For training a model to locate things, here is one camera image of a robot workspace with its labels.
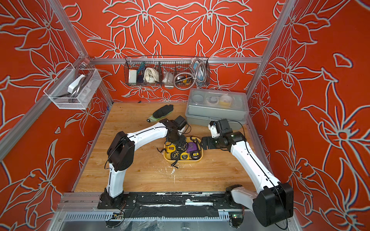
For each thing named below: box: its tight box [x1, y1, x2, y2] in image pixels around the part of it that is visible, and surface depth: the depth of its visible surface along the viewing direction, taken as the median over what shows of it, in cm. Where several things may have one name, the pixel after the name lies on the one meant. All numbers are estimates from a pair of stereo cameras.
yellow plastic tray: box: [163, 137, 204, 162], surface depth 87 cm
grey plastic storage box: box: [185, 88, 250, 131], surface depth 97 cm
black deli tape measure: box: [189, 150, 201, 161], surface depth 87 cm
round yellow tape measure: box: [166, 144, 176, 153], surface depth 92 cm
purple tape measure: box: [186, 141, 198, 154], surface depth 92 cm
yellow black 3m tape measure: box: [170, 151, 181, 161], surface depth 88 cm
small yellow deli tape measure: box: [180, 152, 190, 161], surface depth 88 cm
